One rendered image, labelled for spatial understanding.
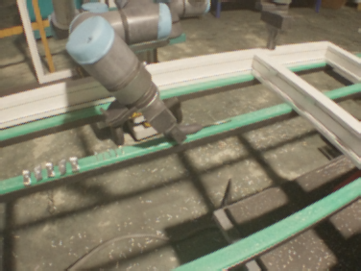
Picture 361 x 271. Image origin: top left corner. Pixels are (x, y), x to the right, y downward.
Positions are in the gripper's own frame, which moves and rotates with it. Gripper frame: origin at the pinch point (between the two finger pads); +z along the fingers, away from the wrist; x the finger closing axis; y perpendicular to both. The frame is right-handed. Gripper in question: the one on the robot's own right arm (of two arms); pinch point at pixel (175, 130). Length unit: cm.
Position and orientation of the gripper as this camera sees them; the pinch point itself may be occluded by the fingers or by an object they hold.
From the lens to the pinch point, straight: 68.4
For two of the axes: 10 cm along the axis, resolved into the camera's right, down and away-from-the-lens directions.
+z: 4.7, 5.0, 7.2
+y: 7.7, -6.3, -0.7
